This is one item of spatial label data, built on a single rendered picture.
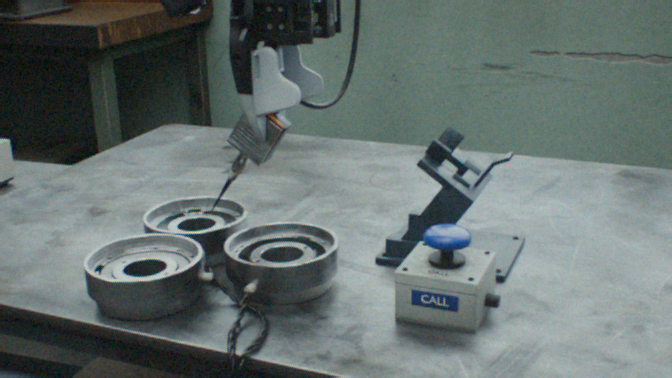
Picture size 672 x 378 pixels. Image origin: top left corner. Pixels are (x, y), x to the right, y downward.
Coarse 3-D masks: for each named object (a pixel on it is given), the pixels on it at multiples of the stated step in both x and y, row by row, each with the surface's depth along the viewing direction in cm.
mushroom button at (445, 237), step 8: (440, 224) 70; (448, 224) 70; (432, 232) 69; (440, 232) 68; (448, 232) 68; (456, 232) 68; (464, 232) 69; (424, 240) 69; (432, 240) 68; (440, 240) 68; (448, 240) 68; (456, 240) 68; (464, 240) 68; (432, 248) 68; (440, 248) 68; (448, 248) 68; (456, 248) 68; (464, 248) 68; (440, 256) 70; (448, 256) 69
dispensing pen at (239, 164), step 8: (272, 120) 80; (280, 120) 81; (280, 128) 80; (288, 128) 81; (280, 136) 81; (240, 152) 83; (272, 152) 83; (240, 160) 83; (248, 160) 83; (264, 160) 82; (232, 168) 84; (240, 168) 84; (232, 176) 84; (224, 192) 86; (216, 200) 86
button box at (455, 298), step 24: (408, 264) 70; (432, 264) 69; (456, 264) 69; (480, 264) 69; (408, 288) 68; (432, 288) 67; (456, 288) 67; (480, 288) 67; (408, 312) 69; (432, 312) 68; (456, 312) 67; (480, 312) 68
